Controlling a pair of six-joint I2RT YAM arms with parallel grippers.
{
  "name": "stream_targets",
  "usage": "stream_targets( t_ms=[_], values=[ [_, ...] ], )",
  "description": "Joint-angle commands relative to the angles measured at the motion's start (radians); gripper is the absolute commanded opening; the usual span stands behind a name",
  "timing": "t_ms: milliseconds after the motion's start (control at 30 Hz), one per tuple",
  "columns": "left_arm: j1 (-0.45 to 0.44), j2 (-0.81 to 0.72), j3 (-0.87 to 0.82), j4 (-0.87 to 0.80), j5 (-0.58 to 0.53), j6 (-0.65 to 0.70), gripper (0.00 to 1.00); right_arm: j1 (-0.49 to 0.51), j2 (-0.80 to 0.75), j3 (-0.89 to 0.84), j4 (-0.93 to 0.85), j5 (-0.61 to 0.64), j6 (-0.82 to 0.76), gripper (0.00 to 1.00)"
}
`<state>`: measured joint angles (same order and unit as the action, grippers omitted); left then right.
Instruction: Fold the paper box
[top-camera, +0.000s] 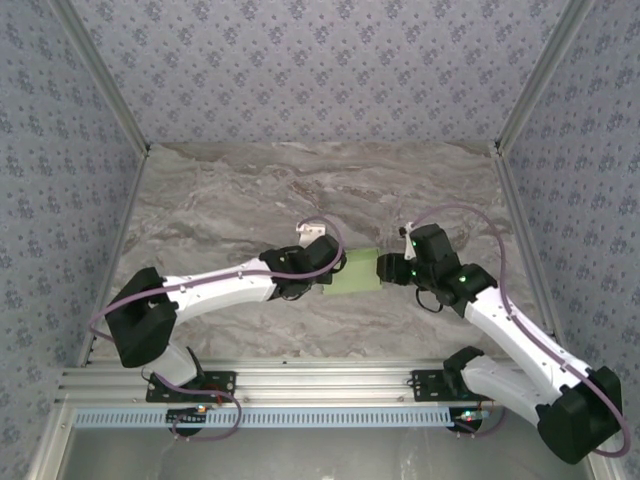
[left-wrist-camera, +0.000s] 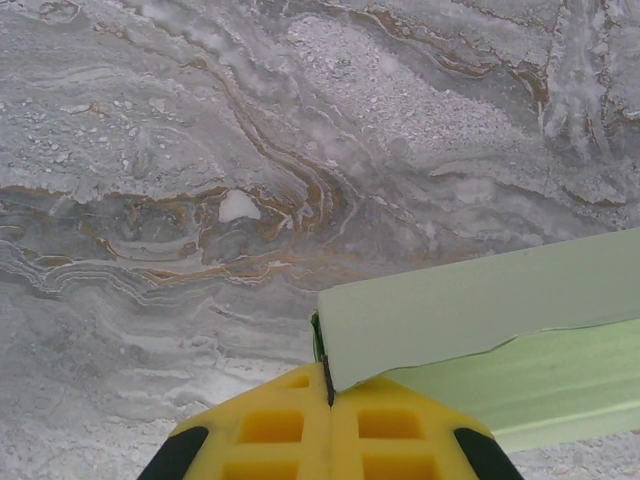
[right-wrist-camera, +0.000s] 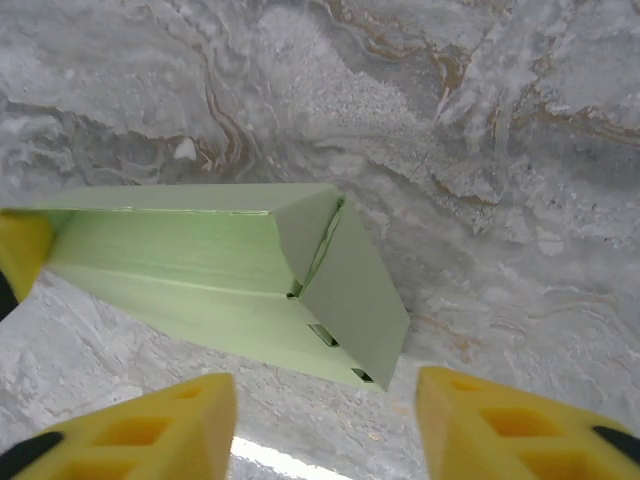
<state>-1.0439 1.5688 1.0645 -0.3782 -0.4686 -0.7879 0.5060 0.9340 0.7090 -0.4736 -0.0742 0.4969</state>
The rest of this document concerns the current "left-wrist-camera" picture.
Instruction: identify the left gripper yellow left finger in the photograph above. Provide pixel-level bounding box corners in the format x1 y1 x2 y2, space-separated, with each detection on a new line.
135 362 334 480

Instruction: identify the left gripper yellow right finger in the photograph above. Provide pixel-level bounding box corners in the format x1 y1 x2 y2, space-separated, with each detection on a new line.
327 374 524 480

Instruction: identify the light green paper box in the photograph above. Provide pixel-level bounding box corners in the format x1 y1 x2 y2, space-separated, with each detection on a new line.
309 227 640 451

